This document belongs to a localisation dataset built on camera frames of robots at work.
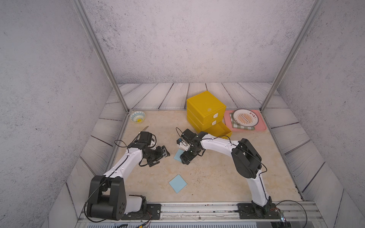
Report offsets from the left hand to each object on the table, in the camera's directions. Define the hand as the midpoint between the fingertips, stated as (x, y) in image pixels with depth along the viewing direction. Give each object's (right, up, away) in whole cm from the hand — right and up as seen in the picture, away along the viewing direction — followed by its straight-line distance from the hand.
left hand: (166, 156), depth 85 cm
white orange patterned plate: (+59, +24, +30) cm, 70 cm away
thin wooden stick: (-21, +15, +25) cm, 36 cm away
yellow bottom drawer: (+35, +15, +24) cm, 45 cm away
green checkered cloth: (+49, +17, +25) cm, 58 cm away
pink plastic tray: (+67, +17, +23) cm, 73 cm away
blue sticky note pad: (+6, 0, +9) cm, 10 cm away
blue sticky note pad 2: (+7, -15, -2) cm, 16 cm away
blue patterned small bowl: (-28, +24, +30) cm, 48 cm away
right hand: (+12, -2, +6) cm, 14 cm away
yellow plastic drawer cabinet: (+24, +26, +4) cm, 35 cm away
